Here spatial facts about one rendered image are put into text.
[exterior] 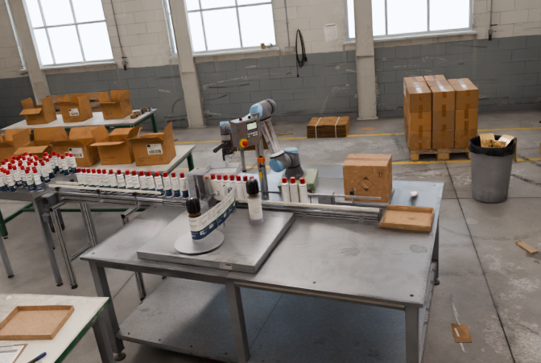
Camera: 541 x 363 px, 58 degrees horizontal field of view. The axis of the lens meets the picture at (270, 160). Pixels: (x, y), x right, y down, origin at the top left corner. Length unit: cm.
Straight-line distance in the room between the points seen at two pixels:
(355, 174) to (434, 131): 329
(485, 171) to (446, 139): 137
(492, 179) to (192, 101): 579
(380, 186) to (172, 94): 665
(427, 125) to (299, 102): 302
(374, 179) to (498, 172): 221
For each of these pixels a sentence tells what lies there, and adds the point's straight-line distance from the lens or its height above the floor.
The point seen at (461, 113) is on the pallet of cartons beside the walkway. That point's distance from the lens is 653.
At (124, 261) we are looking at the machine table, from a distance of 317.
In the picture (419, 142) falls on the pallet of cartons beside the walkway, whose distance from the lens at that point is 657.
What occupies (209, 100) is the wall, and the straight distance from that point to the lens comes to 926.
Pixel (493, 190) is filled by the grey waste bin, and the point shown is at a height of 15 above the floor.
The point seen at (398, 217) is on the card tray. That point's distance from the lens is 325.
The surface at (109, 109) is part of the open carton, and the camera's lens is 752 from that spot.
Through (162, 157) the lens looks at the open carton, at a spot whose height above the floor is 86.
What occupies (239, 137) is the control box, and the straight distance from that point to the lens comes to 334.
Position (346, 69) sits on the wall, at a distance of 864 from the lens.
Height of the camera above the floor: 229
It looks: 19 degrees down
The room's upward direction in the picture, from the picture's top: 7 degrees counter-clockwise
